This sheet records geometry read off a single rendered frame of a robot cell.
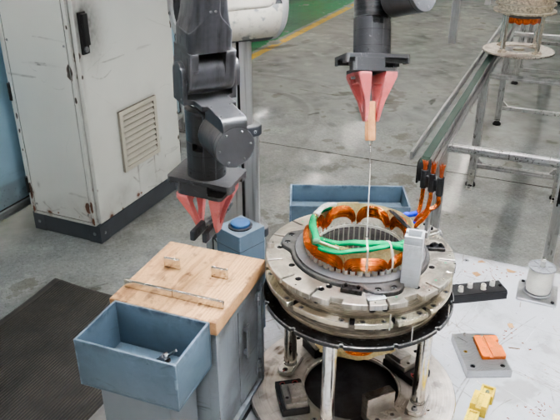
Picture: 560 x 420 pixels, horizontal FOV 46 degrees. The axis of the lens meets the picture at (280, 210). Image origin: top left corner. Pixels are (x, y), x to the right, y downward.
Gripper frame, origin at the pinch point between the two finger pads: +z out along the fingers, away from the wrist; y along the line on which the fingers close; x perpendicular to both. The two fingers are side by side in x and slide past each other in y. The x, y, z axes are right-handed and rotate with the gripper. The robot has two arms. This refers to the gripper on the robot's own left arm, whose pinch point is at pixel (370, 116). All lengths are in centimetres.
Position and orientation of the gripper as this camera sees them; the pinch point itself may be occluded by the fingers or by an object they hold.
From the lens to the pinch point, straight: 104.2
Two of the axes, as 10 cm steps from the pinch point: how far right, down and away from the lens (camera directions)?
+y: 9.8, -0.2, 2.0
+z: 0.0, 9.9, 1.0
